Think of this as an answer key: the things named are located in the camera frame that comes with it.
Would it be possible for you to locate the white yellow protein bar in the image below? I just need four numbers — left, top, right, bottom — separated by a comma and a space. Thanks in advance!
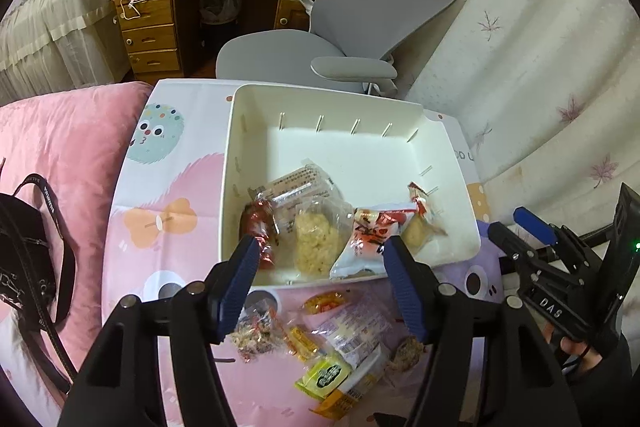
312, 343, 390, 421

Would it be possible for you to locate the orange red candy packet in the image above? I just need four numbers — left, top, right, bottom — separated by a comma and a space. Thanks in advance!
302, 291, 352, 315

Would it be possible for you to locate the nut cluster clear wrapper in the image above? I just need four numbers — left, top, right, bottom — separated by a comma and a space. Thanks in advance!
231, 299, 285, 362

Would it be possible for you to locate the black camera bag strap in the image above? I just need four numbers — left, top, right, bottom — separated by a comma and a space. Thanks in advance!
0, 173, 79, 396

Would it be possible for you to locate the white plastic storage bin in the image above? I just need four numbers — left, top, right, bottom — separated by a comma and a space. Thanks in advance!
218, 84, 480, 267

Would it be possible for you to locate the yellow cake in bin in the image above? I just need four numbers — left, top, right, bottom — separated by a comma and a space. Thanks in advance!
401, 182, 447, 256

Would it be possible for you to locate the clear wrapped white pastry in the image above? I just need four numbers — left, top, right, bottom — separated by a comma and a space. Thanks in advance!
311, 296, 393, 369

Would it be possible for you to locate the red sausage snack packet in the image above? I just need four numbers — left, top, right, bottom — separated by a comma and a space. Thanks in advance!
239, 198, 280, 270

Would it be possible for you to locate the gold wrapped candy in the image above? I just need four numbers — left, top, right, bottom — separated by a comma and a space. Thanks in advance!
286, 325, 320, 362

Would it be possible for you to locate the grey office chair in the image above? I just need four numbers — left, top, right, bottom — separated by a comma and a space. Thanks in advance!
216, 0, 457, 96

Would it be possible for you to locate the white floral bedsheet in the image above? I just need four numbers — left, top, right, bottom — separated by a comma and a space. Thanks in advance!
398, 0, 639, 234

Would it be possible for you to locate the white red chip packet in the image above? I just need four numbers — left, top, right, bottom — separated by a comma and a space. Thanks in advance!
329, 205, 416, 280

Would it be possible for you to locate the clear bag yellow rice cake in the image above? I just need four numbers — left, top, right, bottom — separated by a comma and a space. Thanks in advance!
293, 195, 354, 279

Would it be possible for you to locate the pink blanket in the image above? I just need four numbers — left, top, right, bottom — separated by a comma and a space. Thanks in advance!
0, 81, 156, 427

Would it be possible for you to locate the wooden desk with drawers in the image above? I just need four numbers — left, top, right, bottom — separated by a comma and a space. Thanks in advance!
112, 0, 309, 84

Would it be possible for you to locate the right hand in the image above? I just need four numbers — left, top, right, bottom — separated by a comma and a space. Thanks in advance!
542, 323, 603, 375

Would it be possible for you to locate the wrapped bread in bin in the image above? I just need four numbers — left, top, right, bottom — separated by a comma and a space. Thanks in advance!
247, 161, 342, 230

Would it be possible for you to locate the green yellow snack packet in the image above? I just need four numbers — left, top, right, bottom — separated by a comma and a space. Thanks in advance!
294, 353, 352, 401

